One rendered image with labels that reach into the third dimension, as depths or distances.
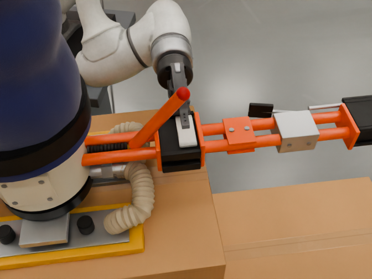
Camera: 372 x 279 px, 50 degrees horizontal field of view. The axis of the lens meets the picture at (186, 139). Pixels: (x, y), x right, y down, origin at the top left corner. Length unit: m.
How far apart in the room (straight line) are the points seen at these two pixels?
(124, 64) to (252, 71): 1.69
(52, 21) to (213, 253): 0.47
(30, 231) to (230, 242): 0.64
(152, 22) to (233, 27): 2.02
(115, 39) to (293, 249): 0.76
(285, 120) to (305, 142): 0.05
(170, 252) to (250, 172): 1.32
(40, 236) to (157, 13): 0.53
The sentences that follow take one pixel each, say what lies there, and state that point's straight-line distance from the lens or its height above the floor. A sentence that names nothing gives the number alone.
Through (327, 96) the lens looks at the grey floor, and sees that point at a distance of 2.50.
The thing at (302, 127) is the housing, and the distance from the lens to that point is 0.75.
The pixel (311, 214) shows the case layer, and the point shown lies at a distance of 1.31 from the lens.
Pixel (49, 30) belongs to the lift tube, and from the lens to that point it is 0.51.
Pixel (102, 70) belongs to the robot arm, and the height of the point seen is 1.03.
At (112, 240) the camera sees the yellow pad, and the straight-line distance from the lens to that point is 0.75.
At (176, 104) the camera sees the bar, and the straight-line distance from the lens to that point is 0.64.
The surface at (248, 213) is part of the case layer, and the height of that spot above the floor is 0.54.
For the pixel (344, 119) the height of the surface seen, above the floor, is 1.10.
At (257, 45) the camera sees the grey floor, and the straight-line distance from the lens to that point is 2.78.
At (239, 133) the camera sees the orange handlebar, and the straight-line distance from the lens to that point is 0.72.
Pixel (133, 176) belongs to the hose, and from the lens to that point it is 0.74.
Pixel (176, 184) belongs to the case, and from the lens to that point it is 0.82.
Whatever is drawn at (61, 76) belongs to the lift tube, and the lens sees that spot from 0.56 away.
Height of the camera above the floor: 1.64
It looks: 50 degrees down
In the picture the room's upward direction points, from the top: straight up
